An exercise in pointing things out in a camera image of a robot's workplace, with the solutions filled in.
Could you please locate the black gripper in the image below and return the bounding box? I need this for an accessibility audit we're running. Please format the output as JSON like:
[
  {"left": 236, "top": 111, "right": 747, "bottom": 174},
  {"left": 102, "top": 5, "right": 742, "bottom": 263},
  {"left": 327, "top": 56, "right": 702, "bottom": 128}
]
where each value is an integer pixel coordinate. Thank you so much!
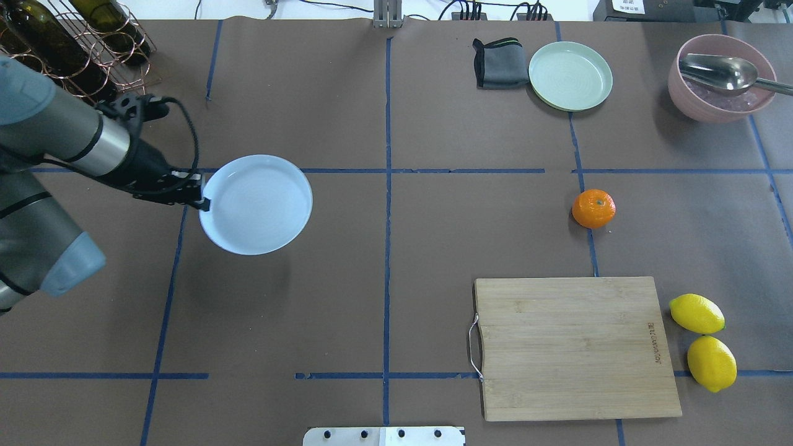
[{"left": 121, "top": 143, "right": 206, "bottom": 208}]

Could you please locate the light blue plate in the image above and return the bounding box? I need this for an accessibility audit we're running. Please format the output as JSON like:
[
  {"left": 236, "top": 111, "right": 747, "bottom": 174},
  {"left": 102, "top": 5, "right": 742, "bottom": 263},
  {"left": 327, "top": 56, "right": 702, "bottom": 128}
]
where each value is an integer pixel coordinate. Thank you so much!
[{"left": 199, "top": 154, "right": 313, "bottom": 256}]

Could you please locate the orange fruit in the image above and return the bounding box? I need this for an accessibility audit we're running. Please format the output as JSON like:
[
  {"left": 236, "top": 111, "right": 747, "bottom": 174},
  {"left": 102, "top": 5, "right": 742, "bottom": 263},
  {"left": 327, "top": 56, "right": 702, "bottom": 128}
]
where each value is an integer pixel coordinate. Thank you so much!
[{"left": 571, "top": 189, "right": 616, "bottom": 229}]

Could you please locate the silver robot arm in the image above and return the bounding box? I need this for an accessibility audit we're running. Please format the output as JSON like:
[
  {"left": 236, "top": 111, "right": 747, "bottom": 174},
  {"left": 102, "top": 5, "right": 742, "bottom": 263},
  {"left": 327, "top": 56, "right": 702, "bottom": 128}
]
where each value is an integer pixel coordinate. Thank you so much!
[{"left": 1, "top": 56, "right": 211, "bottom": 313}]

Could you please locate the light green plate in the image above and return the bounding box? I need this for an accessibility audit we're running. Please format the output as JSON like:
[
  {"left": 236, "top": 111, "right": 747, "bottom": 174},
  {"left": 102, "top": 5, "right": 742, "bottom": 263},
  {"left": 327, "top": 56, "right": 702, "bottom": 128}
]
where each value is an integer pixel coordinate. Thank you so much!
[{"left": 528, "top": 42, "right": 614, "bottom": 112}]

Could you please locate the dark wine bottle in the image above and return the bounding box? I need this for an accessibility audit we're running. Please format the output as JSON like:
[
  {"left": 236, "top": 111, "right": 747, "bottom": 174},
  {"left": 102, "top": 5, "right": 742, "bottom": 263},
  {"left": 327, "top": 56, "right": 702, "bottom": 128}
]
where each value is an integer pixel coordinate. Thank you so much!
[
  {"left": 70, "top": 1, "right": 151, "bottom": 67},
  {"left": 2, "top": 1, "right": 118, "bottom": 104}
]

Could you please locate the grey folded cloth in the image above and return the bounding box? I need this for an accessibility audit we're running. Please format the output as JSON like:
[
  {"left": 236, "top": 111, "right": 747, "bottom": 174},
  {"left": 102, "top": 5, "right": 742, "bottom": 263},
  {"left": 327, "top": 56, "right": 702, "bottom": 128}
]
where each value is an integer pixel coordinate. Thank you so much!
[{"left": 472, "top": 37, "right": 530, "bottom": 90}]

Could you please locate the wooden cutting board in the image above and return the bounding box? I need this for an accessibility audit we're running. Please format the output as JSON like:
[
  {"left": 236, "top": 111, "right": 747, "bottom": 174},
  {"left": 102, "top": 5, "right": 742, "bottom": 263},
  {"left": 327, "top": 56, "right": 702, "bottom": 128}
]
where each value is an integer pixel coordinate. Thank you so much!
[{"left": 473, "top": 276, "right": 682, "bottom": 422}]

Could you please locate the pink bowl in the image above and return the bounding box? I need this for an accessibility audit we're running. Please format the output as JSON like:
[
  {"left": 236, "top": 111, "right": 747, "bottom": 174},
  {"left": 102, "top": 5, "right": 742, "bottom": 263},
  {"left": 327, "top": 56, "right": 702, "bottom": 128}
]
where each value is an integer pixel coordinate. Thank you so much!
[{"left": 667, "top": 34, "right": 777, "bottom": 123}]

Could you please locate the yellow lemon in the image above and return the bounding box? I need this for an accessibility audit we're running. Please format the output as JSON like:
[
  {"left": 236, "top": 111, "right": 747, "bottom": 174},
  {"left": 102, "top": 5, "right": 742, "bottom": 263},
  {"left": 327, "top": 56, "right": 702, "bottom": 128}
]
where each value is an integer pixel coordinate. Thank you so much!
[
  {"left": 669, "top": 294, "right": 726, "bottom": 335},
  {"left": 686, "top": 335, "right": 737, "bottom": 393}
]

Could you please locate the metal scoop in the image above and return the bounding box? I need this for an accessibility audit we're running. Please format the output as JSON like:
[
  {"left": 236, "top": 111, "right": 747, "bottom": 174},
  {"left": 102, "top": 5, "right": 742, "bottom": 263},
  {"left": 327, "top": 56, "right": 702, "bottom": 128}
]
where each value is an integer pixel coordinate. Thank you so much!
[{"left": 678, "top": 53, "right": 792, "bottom": 96}]

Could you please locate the copper wire bottle rack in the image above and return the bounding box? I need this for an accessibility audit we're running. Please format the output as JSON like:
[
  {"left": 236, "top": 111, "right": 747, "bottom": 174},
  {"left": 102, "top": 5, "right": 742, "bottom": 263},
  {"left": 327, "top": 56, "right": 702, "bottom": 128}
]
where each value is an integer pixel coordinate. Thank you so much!
[{"left": 2, "top": 1, "right": 154, "bottom": 105}]

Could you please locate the aluminium frame post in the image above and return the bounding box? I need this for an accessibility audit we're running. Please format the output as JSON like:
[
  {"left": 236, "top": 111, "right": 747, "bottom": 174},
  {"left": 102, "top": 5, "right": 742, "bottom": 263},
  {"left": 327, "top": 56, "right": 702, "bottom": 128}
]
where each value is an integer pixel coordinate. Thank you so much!
[{"left": 373, "top": 0, "right": 405, "bottom": 29}]

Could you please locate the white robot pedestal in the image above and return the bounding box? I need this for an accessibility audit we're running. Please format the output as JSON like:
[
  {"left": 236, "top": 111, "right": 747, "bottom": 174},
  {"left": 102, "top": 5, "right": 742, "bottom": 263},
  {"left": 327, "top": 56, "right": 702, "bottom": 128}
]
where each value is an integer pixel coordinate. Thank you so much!
[{"left": 302, "top": 426, "right": 467, "bottom": 445}]

